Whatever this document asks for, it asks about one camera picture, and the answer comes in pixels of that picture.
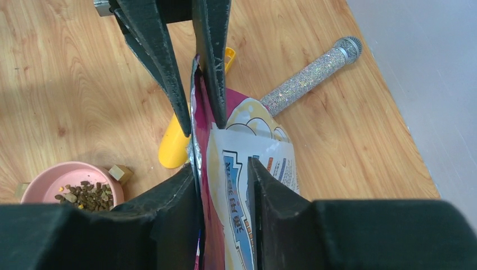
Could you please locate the brown kibble in left bowl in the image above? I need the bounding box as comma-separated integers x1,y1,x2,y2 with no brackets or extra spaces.
54,181,114,212

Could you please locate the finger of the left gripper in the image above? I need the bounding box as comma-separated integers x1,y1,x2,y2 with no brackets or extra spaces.
192,0,231,128
109,0,192,136

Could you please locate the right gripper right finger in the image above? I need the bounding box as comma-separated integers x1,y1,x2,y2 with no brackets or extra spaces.
247,158,476,269

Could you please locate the pink blue pet food bag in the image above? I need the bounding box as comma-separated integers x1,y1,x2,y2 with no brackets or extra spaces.
189,56,299,269

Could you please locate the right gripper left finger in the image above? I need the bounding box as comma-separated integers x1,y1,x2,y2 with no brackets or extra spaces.
1,165,200,269

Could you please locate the left pink pet bowl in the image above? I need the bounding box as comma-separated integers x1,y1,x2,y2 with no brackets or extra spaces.
21,161,125,207

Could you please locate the grey metal cylinder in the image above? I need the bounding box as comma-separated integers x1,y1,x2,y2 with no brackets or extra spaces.
260,36,363,116

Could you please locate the yellow plastic scoop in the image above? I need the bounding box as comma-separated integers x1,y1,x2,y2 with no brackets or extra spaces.
158,54,215,169

